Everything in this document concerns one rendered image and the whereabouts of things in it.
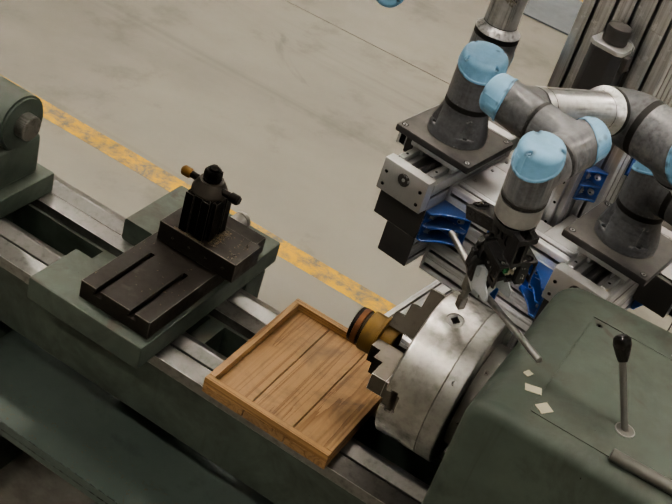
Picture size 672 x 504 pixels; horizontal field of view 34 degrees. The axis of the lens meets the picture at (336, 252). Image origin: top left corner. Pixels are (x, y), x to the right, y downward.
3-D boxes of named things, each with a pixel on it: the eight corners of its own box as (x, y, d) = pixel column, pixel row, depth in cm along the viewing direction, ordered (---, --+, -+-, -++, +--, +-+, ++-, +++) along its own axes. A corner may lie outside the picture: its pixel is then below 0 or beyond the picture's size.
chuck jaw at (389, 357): (428, 364, 212) (401, 393, 202) (419, 383, 214) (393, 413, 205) (379, 335, 215) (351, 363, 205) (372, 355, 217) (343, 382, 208)
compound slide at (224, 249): (256, 264, 245) (261, 246, 242) (231, 283, 237) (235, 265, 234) (183, 220, 251) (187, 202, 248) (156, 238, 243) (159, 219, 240)
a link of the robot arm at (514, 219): (492, 183, 174) (538, 177, 177) (485, 203, 177) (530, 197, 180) (512, 216, 169) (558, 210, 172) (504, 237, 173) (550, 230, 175)
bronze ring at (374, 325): (412, 317, 219) (373, 295, 221) (391, 338, 212) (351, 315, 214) (398, 352, 224) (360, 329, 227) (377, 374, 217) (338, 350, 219)
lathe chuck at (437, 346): (474, 379, 235) (513, 282, 212) (400, 481, 215) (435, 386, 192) (438, 357, 238) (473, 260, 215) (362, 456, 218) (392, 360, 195)
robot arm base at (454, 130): (448, 111, 285) (460, 78, 279) (495, 140, 279) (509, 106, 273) (416, 126, 274) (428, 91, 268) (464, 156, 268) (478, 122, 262)
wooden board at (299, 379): (405, 378, 244) (410, 365, 242) (323, 469, 216) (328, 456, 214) (293, 311, 252) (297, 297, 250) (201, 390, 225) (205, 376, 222)
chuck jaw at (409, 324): (440, 353, 218) (470, 300, 217) (436, 353, 213) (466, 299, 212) (393, 325, 221) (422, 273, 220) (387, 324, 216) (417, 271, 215)
